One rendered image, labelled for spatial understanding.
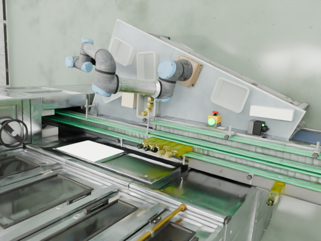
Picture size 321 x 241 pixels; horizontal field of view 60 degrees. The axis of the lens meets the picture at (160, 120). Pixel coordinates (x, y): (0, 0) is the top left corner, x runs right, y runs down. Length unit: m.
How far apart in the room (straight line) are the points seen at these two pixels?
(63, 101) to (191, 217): 1.55
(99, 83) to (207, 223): 0.91
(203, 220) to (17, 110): 1.56
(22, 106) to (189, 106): 1.24
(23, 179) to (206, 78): 1.31
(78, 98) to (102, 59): 1.07
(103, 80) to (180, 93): 0.69
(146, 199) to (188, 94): 0.86
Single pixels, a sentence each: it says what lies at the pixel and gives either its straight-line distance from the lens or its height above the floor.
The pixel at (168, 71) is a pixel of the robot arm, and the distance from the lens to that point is 1.73.
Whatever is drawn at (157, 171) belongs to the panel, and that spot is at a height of 1.15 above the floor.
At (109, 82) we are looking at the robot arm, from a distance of 1.58.
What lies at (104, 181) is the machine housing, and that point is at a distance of 1.68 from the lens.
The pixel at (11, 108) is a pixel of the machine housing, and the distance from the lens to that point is 2.28.
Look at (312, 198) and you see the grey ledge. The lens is 1.78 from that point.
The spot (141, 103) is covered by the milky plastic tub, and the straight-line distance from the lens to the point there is 2.19.
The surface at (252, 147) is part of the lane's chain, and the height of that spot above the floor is 0.88.
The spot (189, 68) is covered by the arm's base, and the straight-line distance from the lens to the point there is 1.87.
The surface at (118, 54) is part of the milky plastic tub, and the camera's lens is 2.40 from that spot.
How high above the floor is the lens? 2.53
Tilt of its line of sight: 55 degrees down
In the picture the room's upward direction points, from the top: 104 degrees counter-clockwise
